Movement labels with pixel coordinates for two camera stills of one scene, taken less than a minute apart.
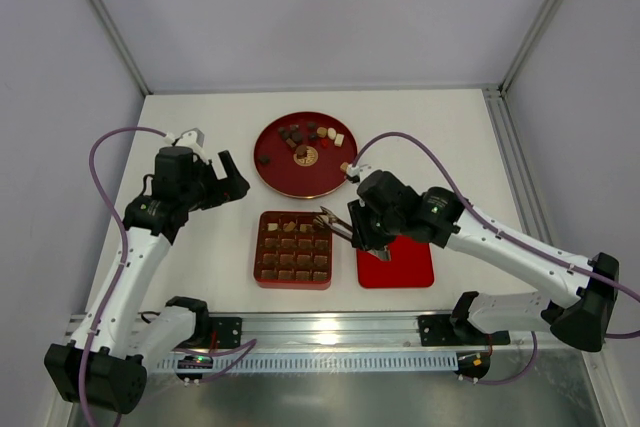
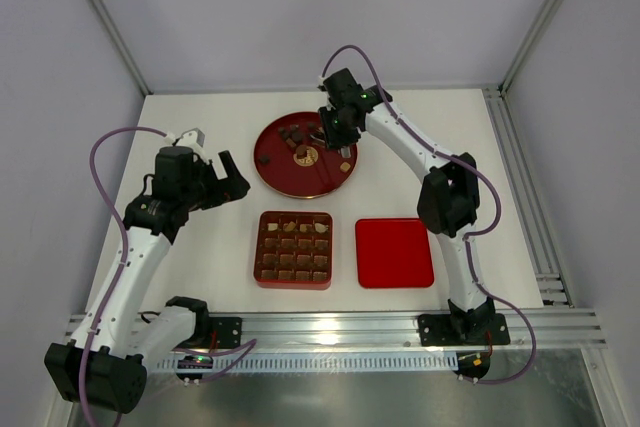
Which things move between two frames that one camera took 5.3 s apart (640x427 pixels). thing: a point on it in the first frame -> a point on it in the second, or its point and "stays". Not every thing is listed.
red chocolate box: (289, 253) stays
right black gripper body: (358, 225) -> (338, 136)
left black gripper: (216, 187) stays
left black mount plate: (228, 331) stays
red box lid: (411, 266) stays
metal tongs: (331, 222) -> (319, 136)
